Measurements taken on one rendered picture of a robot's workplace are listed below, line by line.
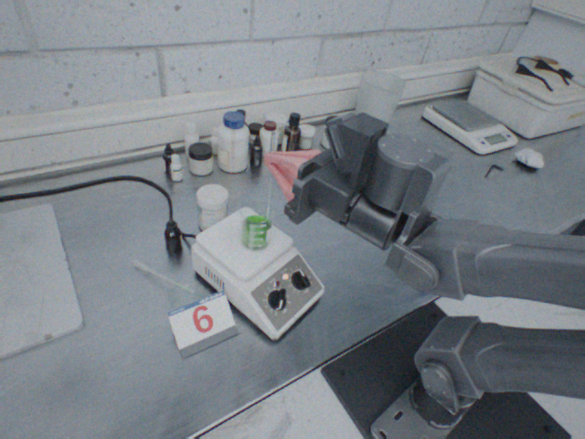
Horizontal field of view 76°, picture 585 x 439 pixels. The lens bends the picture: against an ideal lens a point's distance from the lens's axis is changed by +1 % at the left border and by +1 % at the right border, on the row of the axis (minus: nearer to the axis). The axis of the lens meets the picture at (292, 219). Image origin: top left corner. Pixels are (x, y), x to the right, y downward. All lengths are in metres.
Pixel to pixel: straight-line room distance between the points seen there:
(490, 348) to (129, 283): 0.54
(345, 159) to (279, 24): 0.67
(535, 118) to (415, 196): 1.08
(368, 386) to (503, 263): 0.30
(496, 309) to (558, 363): 0.38
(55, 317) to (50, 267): 0.10
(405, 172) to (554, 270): 0.15
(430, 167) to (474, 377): 0.24
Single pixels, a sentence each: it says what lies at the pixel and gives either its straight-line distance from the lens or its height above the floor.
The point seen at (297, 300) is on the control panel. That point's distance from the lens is 0.62.
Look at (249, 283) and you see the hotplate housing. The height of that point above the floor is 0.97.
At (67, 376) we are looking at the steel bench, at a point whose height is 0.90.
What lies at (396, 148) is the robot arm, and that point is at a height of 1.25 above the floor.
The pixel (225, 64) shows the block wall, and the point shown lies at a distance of 1.00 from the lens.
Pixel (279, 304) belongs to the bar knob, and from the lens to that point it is 0.58.
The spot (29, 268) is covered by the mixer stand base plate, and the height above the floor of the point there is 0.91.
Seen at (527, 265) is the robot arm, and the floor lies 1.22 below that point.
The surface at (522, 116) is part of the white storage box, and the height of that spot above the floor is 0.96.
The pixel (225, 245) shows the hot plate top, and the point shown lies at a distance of 0.61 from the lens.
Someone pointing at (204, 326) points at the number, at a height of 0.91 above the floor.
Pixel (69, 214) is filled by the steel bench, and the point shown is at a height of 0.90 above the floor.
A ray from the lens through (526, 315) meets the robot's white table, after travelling 0.84.
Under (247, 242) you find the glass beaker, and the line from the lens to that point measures 0.59.
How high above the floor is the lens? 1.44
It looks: 42 degrees down
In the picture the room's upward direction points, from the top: 10 degrees clockwise
